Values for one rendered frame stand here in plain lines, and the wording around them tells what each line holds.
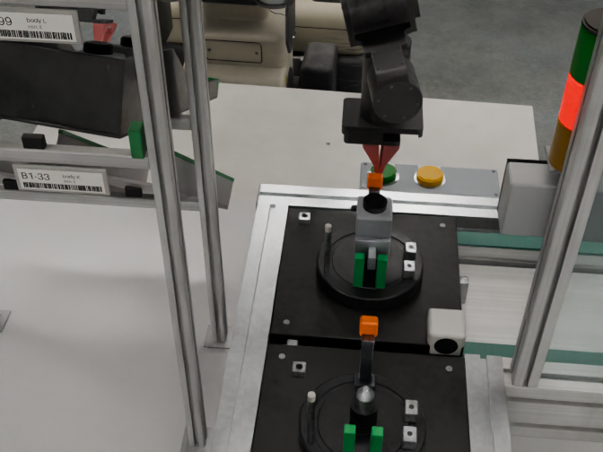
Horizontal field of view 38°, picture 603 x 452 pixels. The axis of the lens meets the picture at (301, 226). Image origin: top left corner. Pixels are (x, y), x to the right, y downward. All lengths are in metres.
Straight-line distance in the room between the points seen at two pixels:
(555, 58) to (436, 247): 2.43
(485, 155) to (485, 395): 0.60
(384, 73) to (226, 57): 0.92
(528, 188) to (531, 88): 2.49
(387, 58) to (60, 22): 0.40
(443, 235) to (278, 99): 0.56
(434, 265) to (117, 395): 0.45
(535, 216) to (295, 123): 0.77
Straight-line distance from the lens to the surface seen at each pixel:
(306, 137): 1.57
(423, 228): 1.23
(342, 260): 1.15
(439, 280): 1.16
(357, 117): 1.11
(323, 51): 2.03
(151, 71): 0.74
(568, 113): 0.86
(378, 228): 1.07
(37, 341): 1.27
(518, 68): 3.49
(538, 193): 0.91
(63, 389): 1.21
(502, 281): 1.26
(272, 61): 1.85
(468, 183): 1.34
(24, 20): 0.75
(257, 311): 1.13
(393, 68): 0.98
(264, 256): 1.20
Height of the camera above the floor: 1.79
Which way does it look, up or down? 42 degrees down
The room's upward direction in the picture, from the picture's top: straight up
